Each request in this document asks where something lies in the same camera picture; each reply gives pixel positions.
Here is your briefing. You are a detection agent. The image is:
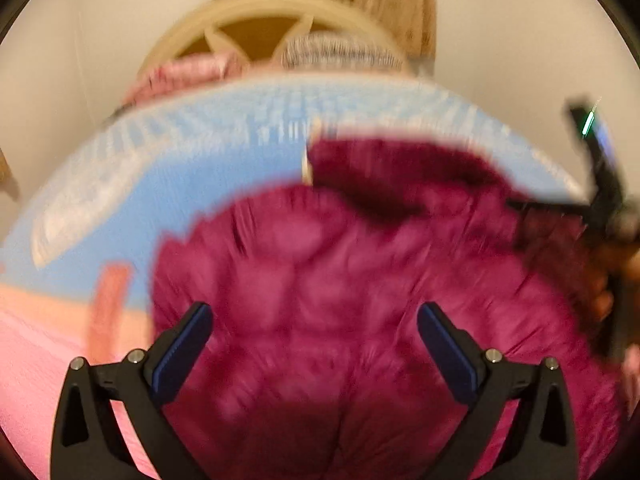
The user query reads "magenta puffer jacket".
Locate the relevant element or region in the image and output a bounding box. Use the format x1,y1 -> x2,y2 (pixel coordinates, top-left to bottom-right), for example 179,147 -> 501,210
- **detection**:
151,139 -> 627,479

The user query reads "person's right hand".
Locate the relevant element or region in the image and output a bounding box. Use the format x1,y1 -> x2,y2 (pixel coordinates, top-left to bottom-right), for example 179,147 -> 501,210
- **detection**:
588,242 -> 639,322

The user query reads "blue pink printed bedspread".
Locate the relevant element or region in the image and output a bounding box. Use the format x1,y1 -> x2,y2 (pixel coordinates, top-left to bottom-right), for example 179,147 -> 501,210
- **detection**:
1,74 -> 582,479

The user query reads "woven basket at left edge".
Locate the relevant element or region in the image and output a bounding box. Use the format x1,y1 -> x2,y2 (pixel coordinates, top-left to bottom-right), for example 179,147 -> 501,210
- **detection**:
0,151 -> 21,202

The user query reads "grey striped pillow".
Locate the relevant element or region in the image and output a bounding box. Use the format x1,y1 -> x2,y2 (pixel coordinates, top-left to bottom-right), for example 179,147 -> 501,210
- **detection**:
279,32 -> 404,72

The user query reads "pink floral folded blanket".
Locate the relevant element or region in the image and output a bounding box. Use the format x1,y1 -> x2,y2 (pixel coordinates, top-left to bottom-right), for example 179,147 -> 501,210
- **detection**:
122,52 -> 246,106

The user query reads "cream wooden headboard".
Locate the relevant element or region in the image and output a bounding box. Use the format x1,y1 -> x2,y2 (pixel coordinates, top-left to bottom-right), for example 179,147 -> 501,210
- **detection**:
139,0 -> 408,73

